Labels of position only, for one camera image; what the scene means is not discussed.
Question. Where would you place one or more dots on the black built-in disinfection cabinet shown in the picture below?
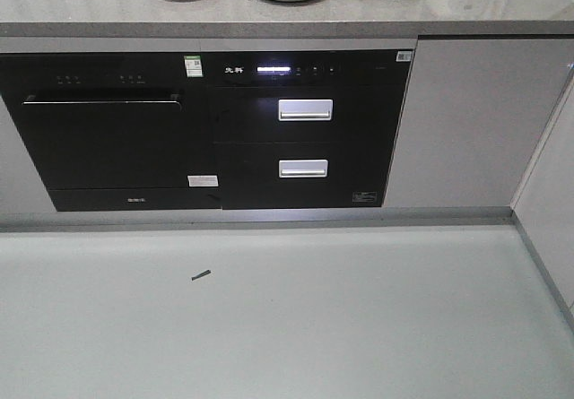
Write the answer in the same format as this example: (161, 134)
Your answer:
(367, 89)

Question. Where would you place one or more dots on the white label sticker on dishwasher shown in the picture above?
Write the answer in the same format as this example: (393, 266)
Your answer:
(211, 181)

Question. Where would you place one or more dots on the black tape strip far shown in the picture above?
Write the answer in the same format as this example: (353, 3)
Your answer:
(200, 275)

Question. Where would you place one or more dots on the green white energy label sticker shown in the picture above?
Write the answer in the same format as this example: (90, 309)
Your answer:
(193, 66)

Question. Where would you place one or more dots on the blue QR code sticker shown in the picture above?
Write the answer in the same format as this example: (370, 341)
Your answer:
(404, 56)

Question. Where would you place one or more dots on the grey cabinet door panel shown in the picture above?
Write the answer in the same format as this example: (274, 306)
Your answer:
(473, 114)

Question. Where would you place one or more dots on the white side cabinet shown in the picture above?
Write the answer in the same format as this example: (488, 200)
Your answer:
(544, 205)

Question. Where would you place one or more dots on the lower silver drawer handle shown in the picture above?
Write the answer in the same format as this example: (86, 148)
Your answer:
(303, 168)

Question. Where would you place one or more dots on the silver drawer handle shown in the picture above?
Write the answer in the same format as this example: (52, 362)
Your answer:
(303, 168)
(305, 110)

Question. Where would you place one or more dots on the upper silver drawer handle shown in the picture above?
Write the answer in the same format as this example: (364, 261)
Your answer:
(305, 110)

